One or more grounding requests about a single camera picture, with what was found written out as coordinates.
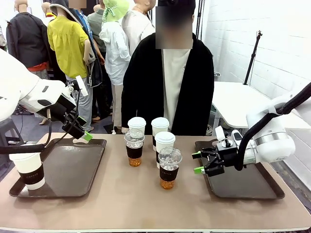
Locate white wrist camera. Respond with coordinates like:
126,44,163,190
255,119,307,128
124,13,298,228
215,125,226,143
75,75,89,97

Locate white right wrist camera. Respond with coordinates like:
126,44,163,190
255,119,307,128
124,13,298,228
215,125,226,143

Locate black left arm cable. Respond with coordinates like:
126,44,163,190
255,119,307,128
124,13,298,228
0,89,82,155

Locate black stool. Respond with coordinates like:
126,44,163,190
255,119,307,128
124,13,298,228
0,118,25,152

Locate person in black cardigan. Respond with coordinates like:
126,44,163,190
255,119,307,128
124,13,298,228
121,0,215,136

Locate white background table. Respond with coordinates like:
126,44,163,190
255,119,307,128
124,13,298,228
210,81,311,130

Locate white paper coffee cup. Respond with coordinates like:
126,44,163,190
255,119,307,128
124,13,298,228
154,131,176,169
127,116,147,135
9,150,46,191
151,117,170,151

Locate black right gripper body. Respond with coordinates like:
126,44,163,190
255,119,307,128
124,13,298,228
216,142,239,168

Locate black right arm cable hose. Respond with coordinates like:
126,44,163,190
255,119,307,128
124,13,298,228
234,82,311,171

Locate dark brown serving tray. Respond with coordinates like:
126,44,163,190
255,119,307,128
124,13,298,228
9,138,107,199
194,140,285,200

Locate mannequin in olive shirt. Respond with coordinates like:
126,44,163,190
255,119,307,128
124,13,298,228
87,4,107,53

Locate mannequin in black jacket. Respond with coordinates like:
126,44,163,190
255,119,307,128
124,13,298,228
6,0,51,81

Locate green bucket hat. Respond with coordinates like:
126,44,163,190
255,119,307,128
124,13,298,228
102,0,130,23

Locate mannequin with red yellow collar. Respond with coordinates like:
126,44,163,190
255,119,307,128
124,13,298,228
41,1,57,26

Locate mannequin in beige shirt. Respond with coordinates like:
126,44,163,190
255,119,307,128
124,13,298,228
121,0,156,57

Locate person in blue shirt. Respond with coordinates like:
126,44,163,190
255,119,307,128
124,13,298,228
69,0,114,122

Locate black tripod stand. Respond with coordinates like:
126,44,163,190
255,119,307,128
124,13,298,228
243,30,263,85

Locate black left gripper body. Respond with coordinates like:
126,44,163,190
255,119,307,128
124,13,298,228
37,94,78,122

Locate mannequin in yellow blouse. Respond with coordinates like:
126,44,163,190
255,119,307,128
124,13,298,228
47,0,96,132

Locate black vertical poles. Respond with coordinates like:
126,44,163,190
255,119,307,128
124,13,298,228
195,0,206,41

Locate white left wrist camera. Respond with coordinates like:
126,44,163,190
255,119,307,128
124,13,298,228
75,75,89,97

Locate clear iced coffee cup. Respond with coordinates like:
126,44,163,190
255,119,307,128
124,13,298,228
124,129,145,167
158,146,183,190

